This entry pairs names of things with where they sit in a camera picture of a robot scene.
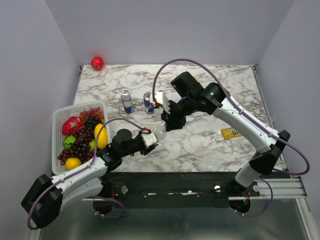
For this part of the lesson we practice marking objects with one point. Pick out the green fruit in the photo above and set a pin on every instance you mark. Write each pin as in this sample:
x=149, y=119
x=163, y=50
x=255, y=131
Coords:
x=68, y=141

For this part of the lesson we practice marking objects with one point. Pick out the yellow mango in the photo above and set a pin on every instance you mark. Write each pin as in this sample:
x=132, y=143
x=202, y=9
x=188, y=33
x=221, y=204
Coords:
x=101, y=136

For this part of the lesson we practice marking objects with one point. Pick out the black mounting rail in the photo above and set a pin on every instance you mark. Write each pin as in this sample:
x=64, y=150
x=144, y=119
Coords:
x=163, y=190

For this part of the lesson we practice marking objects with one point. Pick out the red apple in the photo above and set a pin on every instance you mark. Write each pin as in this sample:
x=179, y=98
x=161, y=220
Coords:
x=97, y=63

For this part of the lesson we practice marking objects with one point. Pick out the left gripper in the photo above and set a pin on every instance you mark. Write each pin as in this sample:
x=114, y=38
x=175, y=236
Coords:
x=145, y=151

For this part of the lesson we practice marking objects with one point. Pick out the yellow lemon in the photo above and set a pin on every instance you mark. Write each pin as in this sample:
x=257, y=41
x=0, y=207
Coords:
x=72, y=163

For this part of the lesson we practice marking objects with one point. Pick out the upright energy drink can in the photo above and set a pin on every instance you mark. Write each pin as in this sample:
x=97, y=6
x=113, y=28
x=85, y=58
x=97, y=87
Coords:
x=147, y=103

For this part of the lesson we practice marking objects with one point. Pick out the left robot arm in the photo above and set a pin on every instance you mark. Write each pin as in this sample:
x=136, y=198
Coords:
x=49, y=195

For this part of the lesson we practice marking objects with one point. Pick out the dark purple grape bunch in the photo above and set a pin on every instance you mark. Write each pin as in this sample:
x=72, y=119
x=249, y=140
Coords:
x=80, y=148

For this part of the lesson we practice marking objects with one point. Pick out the yellow candy bag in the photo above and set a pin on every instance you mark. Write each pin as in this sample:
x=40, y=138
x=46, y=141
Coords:
x=228, y=133

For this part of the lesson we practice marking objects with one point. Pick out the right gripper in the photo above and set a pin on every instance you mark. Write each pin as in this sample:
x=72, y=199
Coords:
x=173, y=123

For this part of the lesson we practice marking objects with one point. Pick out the clear plastic bottle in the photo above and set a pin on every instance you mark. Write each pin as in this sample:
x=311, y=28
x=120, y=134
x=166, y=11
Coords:
x=160, y=132

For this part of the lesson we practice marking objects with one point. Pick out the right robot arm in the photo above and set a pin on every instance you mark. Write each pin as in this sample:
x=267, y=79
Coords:
x=268, y=142

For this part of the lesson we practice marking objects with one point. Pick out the red dragon fruit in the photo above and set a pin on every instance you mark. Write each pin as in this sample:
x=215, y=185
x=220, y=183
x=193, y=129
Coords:
x=73, y=124

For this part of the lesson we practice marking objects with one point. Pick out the black grape bunch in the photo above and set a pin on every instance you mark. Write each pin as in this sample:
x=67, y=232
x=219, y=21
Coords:
x=92, y=122

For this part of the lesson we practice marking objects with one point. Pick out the upside-down energy drink can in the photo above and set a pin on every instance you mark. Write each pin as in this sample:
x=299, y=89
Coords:
x=127, y=102

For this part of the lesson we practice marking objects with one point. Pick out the red grape bunch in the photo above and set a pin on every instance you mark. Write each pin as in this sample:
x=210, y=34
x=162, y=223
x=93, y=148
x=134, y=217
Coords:
x=95, y=112

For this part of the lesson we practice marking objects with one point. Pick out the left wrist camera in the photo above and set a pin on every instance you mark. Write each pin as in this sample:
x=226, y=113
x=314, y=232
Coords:
x=149, y=139

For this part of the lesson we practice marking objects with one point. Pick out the green lime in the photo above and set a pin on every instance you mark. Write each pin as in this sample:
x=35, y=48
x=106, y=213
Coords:
x=92, y=145

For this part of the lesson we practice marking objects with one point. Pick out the white fruit basket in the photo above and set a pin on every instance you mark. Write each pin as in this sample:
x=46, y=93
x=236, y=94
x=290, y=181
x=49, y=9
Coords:
x=57, y=138

